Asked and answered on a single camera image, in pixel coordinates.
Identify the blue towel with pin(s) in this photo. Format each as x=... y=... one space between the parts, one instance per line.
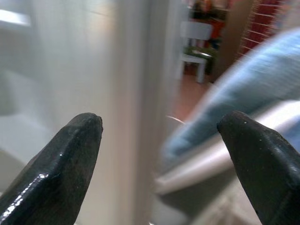
x=253 y=84

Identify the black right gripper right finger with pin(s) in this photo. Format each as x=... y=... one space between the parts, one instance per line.
x=264 y=171

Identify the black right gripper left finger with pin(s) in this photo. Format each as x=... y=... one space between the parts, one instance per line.
x=54 y=175

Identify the white plastic chair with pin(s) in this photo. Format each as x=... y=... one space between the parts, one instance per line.
x=195 y=35

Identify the silver fridge with green print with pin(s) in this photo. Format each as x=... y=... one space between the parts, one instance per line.
x=70 y=58

